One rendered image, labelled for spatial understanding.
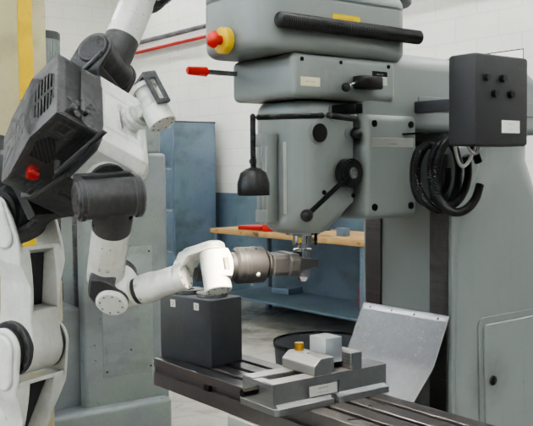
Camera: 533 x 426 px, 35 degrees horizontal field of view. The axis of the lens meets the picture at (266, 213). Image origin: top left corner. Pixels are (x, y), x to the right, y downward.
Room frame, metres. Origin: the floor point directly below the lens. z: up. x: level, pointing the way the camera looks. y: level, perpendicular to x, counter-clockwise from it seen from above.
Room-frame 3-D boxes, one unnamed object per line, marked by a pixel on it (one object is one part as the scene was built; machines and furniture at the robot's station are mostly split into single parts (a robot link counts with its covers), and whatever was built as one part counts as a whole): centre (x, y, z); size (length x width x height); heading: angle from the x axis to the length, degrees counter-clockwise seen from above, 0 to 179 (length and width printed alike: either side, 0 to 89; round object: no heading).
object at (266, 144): (2.00, 0.00, 1.45); 0.04 x 0.04 x 0.21; 38
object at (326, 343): (2.00, -0.14, 1.03); 0.06 x 0.05 x 0.06; 36
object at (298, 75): (2.09, -0.12, 1.68); 0.34 x 0.24 x 0.10; 128
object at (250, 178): (1.85, 0.03, 1.44); 0.07 x 0.07 x 0.06
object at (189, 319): (2.40, 0.19, 1.02); 0.22 x 0.12 x 0.20; 47
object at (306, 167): (2.07, -0.09, 1.47); 0.21 x 0.19 x 0.32; 38
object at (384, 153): (2.18, -0.24, 1.47); 0.24 x 0.19 x 0.26; 38
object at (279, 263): (2.03, 0.00, 1.23); 0.13 x 0.12 x 0.10; 23
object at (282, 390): (1.98, -0.12, 0.97); 0.35 x 0.15 x 0.11; 126
